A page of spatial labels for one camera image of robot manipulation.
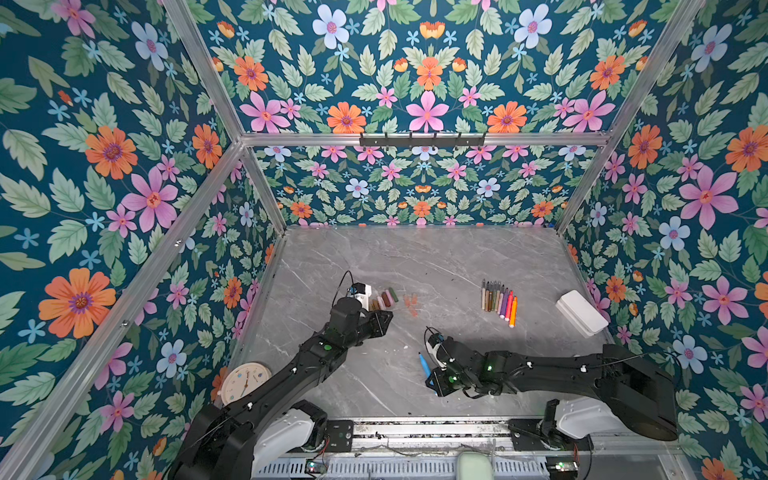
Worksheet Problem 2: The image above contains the orange highlighter pen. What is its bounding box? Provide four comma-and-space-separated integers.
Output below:
509, 296, 519, 328

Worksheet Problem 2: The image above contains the red highlighter pen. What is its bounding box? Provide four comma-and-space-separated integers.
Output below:
504, 290, 515, 325

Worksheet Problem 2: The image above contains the white rectangular box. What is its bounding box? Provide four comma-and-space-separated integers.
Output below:
556, 290, 609, 338

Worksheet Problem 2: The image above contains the beige round clock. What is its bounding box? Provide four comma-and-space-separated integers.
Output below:
219, 362, 272, 405

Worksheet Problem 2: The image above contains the black hook rail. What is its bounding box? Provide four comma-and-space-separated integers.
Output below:
358, 132, 486, 149

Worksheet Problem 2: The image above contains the blue highlighter pen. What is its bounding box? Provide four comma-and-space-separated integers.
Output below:
418, 353, 432, 379

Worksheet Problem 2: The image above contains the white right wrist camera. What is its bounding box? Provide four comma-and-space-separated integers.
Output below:
426, 334, 444, 360

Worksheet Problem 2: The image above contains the purple highlighter pen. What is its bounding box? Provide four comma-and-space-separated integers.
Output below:
499, 289, 509, 319

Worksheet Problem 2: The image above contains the pink pen gold cap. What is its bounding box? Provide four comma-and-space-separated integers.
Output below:
495, 284, 505, 316

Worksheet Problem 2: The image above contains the tan pen gold cap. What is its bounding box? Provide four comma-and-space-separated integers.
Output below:
490, 282, 501, 312

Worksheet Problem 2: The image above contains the pale green rounded object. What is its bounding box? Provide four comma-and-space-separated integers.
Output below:
455, 451, 495, 480

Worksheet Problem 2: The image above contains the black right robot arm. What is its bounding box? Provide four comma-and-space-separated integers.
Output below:
425, 331, 678, 441

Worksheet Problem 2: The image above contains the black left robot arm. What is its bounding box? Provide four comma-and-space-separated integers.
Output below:
167, 297, 393, 479

